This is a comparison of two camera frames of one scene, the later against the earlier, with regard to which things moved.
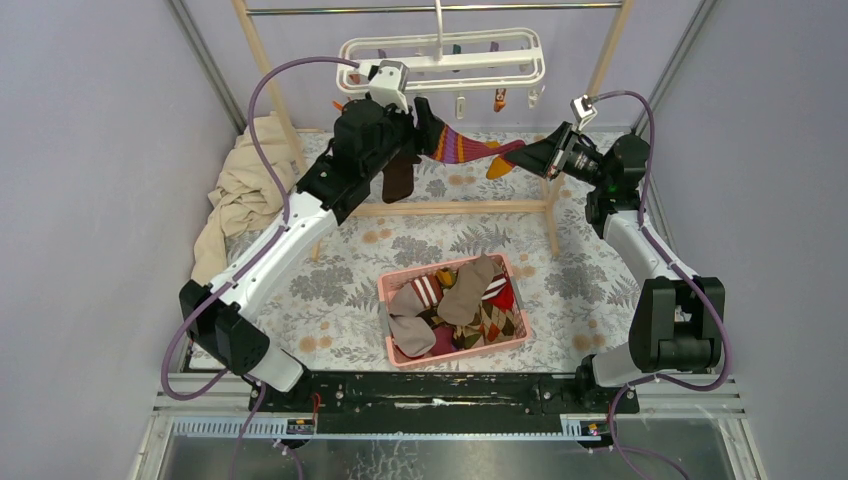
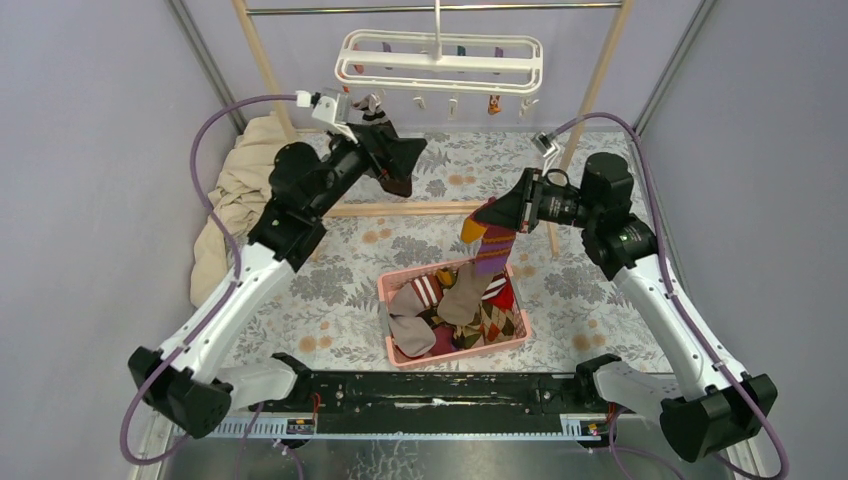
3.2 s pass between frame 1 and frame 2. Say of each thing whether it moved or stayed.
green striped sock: stayed
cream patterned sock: stayed
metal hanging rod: stayed
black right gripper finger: moved
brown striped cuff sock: stayed
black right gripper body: moved
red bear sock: stayed
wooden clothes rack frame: stayed
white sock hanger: stayed
